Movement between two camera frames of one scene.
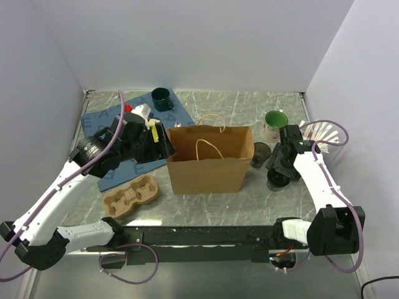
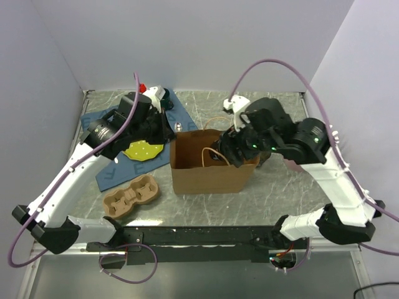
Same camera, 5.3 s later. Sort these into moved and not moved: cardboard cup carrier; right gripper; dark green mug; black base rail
Moved: right gripper
Not moved: cardboard cup carrier; black base rail; dark green mug
